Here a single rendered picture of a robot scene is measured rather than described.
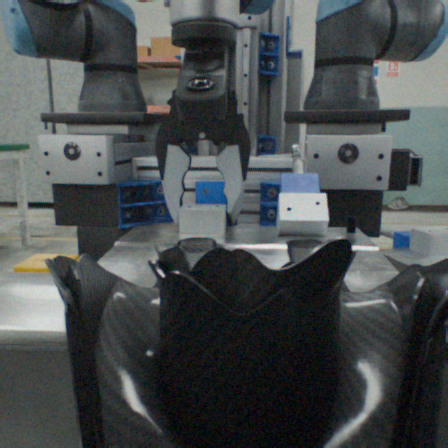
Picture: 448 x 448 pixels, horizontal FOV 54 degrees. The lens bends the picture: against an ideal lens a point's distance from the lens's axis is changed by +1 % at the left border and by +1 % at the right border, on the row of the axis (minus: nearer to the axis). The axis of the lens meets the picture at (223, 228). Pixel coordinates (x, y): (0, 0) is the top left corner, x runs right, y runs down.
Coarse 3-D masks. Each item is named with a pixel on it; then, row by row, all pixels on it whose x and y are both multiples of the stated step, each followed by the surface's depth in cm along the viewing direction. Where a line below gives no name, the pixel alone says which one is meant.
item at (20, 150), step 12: (0, 144) 366; (12, 144) 366; (24, 144) 377; (0, 156) 344; (12, 156) 362; (24, 156) 382; (24, 180) 388; (24, 192) 389; (24, 204) 389; (0, 216) 395; (12, 216) 395; (24, 216) 391; (0, 228) 351; (24, 228) 393; (24, 240) 395
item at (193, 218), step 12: (192, 204) 50; (204, 204) 50; (216, 204) 50; (180, 216) 47; (192, 216) 47; (204, 216) 47; (216, 216) 47; (180, 228) 48; (192, 228) 48; (204, 228) 48; (216, 228) 47
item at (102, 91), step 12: (84, 72) 93; (96, 72) 91; (108, 72) 91; (120, 72) 92; (132, 72) 94; (84, 84) 94; (96, 84) 91; (108, 84) 91; (120, 84) 92; (132, 84) 94; (84, 96) 95; (96, 96) 91; (108, 96) 91; (120, 96) 92; (132, 96) 93; (84, 108) 92; (96, 108) 91; (108, 108) 91; (120, 108) 91; (132, 108) 93; (144, 108) 96
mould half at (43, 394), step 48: (144, 240) 45; (240, 240) 45; (0, 288) 18; (48, 288) 18; (0, 336) 15; (48, 336) 15; (432, 336) 14; (0, 384) 15; (48, 384) 15; (0, 432) 15; (48, 432) 15
